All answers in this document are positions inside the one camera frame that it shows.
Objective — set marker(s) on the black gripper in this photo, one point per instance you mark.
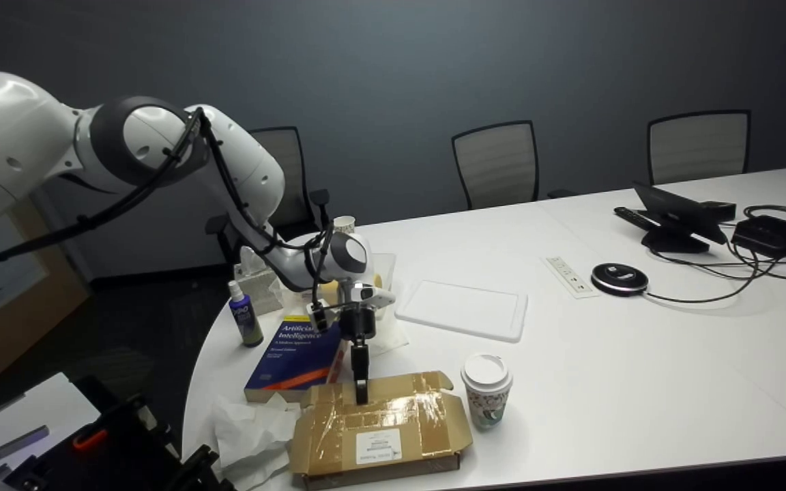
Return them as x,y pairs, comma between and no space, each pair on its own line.
353,307

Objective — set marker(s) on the cardboard box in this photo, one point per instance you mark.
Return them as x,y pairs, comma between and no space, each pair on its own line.
409,424

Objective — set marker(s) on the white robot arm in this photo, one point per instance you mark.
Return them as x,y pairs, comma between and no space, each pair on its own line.
136,145

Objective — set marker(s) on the grey tissue box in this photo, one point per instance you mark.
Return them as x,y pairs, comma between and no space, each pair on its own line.
256,281

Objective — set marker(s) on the blue hardcover book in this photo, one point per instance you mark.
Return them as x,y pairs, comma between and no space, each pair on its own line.
296,359

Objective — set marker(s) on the blue spray bottle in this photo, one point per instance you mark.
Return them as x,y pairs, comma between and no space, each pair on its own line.
244,314

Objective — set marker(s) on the white lidded coffee cup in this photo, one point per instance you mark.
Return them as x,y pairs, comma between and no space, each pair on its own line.
486,383

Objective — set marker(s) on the small paper cup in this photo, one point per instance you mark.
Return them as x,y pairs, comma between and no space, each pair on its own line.
345,222

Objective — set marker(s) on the white flat tray lid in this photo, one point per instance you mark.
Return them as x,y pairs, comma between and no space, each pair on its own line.
464,310

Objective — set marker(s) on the crumpled white tissue paper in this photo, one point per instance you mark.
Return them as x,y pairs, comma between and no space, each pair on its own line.
251,441

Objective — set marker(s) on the left mesh office chair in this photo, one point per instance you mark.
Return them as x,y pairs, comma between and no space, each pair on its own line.
301,207

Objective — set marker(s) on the mesh office chair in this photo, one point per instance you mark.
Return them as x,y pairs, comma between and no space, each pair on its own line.
496,164
301,207
700,145

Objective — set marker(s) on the white remote control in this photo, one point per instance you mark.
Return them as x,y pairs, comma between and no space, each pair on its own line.
567,276

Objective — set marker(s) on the middle mesh office chair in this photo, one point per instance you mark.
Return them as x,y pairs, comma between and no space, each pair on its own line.
496,164

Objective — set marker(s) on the round black speakerphone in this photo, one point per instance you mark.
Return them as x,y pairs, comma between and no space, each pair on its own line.
617,278

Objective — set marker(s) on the orange black clamp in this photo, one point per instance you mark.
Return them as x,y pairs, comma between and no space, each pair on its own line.
88,441

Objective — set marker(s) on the white clipboard sheet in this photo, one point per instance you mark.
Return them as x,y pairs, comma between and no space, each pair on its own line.
41,419

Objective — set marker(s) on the black conference phone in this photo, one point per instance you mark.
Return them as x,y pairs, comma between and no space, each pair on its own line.
678,224

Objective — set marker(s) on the right mesh office chair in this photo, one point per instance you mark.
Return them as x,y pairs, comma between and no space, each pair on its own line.
700,145

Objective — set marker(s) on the black power adapter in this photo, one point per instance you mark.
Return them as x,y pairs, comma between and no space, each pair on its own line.
763,235

